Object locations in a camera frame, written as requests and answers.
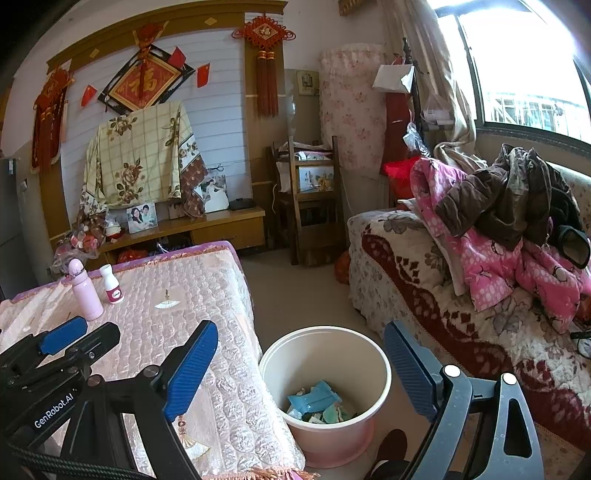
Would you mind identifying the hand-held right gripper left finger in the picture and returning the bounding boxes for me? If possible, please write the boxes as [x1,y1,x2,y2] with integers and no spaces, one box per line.
[65,320,219,480]

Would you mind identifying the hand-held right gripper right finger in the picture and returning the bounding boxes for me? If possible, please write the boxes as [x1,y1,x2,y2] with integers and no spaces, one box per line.
[384,320,546,480]

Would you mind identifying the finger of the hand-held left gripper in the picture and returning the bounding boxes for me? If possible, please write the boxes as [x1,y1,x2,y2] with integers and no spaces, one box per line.
[60,322,122,370]
[14,318,88,365]

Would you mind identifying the cream plastic bucket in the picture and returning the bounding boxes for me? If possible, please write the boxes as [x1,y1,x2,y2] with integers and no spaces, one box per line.
[259,326,392,468]

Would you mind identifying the blue packet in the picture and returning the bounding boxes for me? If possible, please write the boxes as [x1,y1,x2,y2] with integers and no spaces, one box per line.
[287,379,343,414]

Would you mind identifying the white pill bottle pink label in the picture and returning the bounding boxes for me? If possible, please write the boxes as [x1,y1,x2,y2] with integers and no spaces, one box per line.
[99,264,124,305]

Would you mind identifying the black slipper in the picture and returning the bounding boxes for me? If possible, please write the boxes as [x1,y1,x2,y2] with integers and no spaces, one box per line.
[365,429,411,480]

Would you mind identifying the floral covered sofa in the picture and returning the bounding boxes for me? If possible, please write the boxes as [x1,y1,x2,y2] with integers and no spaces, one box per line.
[346,208,591,448]

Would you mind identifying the pink quilted table cover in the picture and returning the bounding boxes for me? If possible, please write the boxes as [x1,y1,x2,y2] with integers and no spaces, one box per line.
[0,240,305,480]

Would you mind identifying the plastic bag with red packets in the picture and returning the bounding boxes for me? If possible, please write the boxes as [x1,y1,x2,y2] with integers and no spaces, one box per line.
[51,222,109,273]

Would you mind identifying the white pillow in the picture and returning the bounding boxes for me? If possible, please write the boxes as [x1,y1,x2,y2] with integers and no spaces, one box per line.
[425,222,469,296]

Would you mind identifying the orange red bag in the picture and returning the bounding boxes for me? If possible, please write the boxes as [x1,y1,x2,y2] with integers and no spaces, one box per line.
[333,251,352,284]

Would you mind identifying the pile of clothes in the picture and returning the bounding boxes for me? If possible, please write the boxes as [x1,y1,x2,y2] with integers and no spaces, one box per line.
[409,157,591,335]

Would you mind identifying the wooden cabinet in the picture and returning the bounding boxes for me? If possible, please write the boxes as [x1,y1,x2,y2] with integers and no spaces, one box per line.
[95,206,267,266]

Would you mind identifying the wooden chair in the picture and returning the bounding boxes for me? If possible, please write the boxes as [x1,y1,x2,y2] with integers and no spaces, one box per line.
[265,136,347,266]

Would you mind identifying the floral checked cloth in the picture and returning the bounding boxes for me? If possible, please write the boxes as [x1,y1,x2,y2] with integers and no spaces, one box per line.
[76,102,209,232]

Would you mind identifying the brown coat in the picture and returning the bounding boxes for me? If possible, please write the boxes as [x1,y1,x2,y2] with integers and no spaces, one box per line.
[434,144,585,252]

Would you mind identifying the black glossy object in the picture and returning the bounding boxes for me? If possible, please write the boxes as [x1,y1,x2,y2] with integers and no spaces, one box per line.
[551,224,591,269]

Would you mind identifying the printed cardboard box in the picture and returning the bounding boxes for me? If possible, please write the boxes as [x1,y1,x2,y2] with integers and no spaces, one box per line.
[298,165,335,192]

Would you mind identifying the red knot with banner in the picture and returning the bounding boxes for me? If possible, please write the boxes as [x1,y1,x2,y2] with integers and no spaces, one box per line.
[30,67,75,174]

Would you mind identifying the red hanging garment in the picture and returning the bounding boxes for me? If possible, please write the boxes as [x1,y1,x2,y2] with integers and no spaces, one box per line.
[381,90,414,176]

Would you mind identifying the clear plastic bag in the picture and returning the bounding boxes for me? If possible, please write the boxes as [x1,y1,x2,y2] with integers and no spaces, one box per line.
[418,92,455,132]

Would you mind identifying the rolled floral mattress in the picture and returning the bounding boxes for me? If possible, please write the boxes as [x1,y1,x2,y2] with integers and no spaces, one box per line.
[320,42,389,171]

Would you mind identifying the white paper bag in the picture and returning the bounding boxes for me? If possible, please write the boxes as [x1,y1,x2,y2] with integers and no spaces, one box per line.
[372,64,414,93]

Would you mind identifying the beige curtain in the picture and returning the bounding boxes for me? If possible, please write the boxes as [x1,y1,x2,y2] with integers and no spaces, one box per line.
[383,0,488,171]

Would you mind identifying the red knot with tassels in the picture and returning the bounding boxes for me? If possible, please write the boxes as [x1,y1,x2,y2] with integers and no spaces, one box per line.
[232,14,295,118]

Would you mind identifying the window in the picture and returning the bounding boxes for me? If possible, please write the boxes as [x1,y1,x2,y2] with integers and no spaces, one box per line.
[429,0,591,139]

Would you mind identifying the black braided cable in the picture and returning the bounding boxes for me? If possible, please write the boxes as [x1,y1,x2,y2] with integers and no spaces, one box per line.
[9,440,155,480]

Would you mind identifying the couple photo frame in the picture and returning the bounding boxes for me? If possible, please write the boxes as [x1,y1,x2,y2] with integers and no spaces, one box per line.
[127,202,158,234]

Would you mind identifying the framed red gold wall picture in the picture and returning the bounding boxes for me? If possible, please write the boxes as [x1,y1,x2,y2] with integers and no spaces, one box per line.
[97,46,195,116]

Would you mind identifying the small wall picture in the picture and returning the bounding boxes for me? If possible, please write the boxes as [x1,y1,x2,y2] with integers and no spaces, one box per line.
[295,69,320,97]

